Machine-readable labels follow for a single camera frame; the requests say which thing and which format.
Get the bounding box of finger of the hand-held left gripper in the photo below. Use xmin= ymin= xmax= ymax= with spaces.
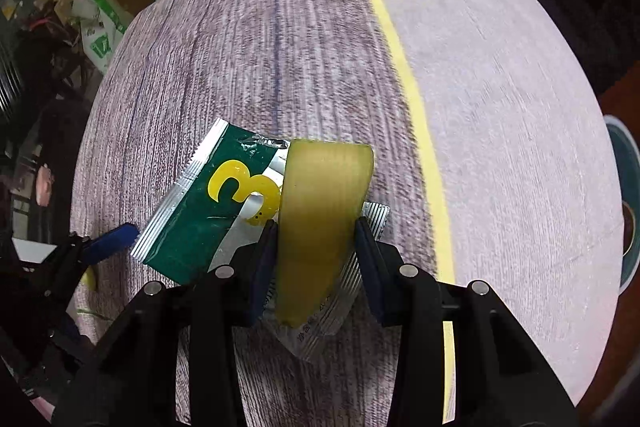
xmin=42 ymin=223 xmax=141 ymax=303

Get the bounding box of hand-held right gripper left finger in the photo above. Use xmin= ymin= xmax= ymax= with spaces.
xmin=52 ymin=219 xmax=281 ymax=427

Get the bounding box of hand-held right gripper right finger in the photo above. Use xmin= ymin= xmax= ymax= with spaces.
xmin=354 ymin=217 xmax=578 ymax=427

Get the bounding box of yellow-green fruit peel slice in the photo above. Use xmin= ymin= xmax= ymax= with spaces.
xmin=276 ymin=138 xmax=375 ymax=327

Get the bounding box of green foil sachet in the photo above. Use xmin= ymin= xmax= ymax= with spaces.
xmin=131 ymin=118 xmax=391 ymax=360

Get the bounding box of teal trash bin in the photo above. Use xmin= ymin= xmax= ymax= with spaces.
xmin=602 ymin=114 xmax=640 ymax=295

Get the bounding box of thin green plant stem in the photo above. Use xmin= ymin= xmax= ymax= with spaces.
xmin=75 ymin=307 xmax=116 ymax=323

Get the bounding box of green and white sack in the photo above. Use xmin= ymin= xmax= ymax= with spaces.
xmin=72 ymin=0 xmax=128 ymax=75

